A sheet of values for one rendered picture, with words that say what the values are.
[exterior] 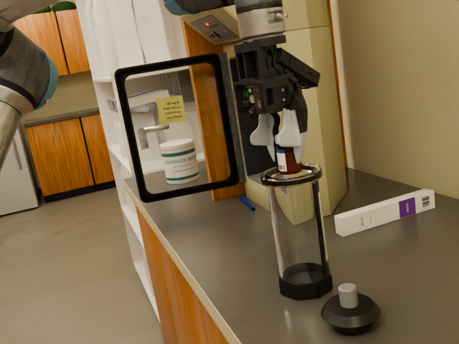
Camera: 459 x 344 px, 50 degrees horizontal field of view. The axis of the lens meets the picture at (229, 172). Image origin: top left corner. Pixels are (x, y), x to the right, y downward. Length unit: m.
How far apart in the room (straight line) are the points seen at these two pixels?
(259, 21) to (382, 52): 0.79
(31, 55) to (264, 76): 0.44
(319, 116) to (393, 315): 0.57
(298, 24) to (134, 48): 1.40
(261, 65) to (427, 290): 0.47
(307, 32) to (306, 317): 0.67
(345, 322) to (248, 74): 0.41
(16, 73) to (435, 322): 0.81
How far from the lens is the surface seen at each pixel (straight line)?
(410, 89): 1.47
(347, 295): 0.80
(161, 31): 2.40
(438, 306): 0.89
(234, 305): 0.93
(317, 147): 1.25
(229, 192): 1.57
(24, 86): 0.98
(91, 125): 6.12
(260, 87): 0.79
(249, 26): 0.80
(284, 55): 0.83
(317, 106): 1.24
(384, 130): 1.59
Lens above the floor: 1.38
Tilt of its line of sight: 13 degrees down
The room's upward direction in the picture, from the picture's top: 9 degrees counter-clockwise
